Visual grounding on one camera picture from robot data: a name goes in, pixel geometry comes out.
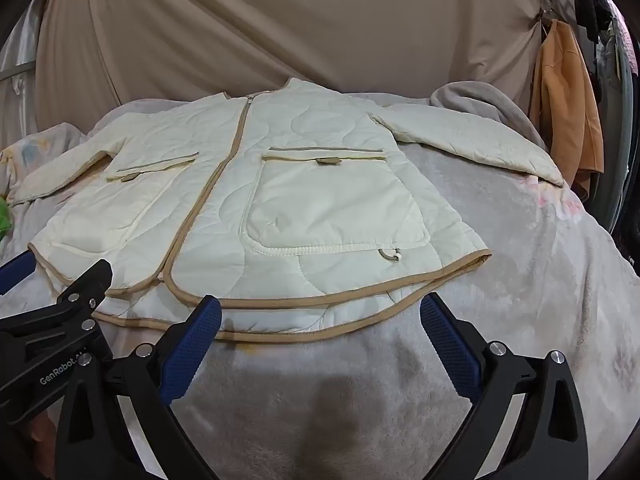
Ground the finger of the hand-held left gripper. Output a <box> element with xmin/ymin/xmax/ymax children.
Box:
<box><xmin>0</xmin><ymin>249</ymin><xmax>40</xmax><ymax>297</ymax></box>
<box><xmin>0</xmin><ymin>259</ymin><xmax>114</xmax><ymax>356</ymax></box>

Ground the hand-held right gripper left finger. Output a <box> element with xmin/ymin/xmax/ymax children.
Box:
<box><xmin>55</xmin><ymin>294</ymin><xmax>223</xmax><ymax>480</ymax></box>

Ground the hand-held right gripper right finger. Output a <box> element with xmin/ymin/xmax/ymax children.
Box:
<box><xmin>419</xmin><ymin>291</ymin><xmax>592</xmax><ymax>480</ymax></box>

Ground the cream quilted jacket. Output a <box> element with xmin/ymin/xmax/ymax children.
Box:
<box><xmin>7</xmin><ymin>76</ymin><xmax>567</xmax><ymax>345</ymax></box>

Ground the grey printed blanket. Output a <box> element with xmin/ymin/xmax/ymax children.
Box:
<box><xmin>0</xmin><ymin>80</ymin><xmax>640</xmax><ymax>480</ymax></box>

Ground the white cloth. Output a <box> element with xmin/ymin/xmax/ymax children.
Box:
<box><xmin>0</xmin><ymin>0</ymin><xmax>43</xmax><ymax>138</ymax></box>

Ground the orange hanging garment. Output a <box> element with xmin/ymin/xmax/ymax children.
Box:
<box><xmin>529</xmin><ymin>19</ymin><xmax>605</xmax><ymax>196</ymax></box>

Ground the beige backdrop cloth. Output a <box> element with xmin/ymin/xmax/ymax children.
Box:
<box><xmin>32</xmin><ymin>0</ymin><xmax>576</xmax><ymax>126</ymax></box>

